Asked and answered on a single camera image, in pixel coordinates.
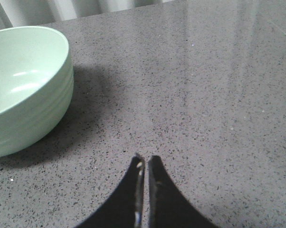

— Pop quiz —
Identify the white curtain backdrop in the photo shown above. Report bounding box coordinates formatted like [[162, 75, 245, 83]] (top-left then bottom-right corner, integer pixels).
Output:
[[0, 0, 166, 30]]

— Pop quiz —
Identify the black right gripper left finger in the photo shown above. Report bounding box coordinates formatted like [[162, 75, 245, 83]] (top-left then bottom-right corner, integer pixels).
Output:
[[77, 154, 145, 228]]

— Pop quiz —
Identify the green ribbed bowl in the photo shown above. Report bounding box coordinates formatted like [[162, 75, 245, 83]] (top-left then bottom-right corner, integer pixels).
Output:
[[0, 26, 74, 157]]

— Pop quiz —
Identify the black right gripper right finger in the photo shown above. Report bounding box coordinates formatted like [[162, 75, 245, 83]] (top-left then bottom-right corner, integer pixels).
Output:
[[148, 155, 217, 228]]

